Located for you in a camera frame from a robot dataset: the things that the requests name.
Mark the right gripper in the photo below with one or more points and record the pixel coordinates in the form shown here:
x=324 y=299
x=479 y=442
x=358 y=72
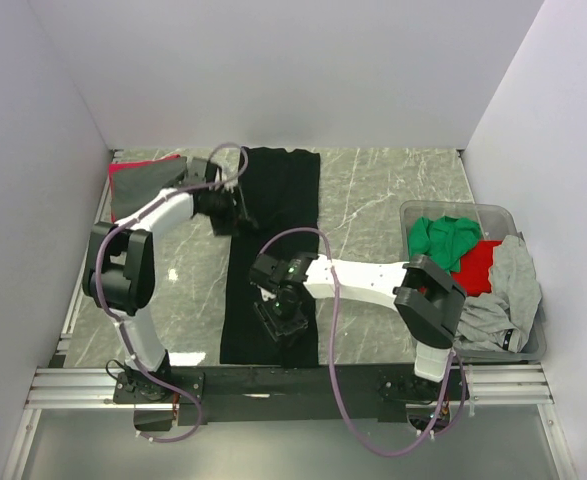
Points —
x=276 y=326

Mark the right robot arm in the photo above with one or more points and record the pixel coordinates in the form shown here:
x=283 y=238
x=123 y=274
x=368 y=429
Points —
x=428 y=300

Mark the red t-shirt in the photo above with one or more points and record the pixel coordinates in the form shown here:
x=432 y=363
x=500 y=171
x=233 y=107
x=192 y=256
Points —
x=475 y=266

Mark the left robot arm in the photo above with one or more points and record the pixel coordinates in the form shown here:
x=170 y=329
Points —
x=147 y=201

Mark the green t-shirt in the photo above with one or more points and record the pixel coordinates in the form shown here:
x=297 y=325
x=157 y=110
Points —
x=444 y=240

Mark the aluminium rail frame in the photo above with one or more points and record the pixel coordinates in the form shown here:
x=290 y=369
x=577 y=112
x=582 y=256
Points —
x=69 y=431

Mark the black t-shirt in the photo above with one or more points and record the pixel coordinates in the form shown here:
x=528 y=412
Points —
x=281 y=191

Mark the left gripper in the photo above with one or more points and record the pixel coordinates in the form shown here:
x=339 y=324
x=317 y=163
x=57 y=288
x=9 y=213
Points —
x=226 y=227

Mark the clear plastic bin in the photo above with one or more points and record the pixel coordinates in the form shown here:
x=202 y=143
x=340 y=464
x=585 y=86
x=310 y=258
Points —
x=496 y=223

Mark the black base beam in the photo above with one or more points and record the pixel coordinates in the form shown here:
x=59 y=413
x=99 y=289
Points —
x=258 y=393

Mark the folded gray t-shirt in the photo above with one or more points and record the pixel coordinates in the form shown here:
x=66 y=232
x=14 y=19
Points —
x=140 y=187

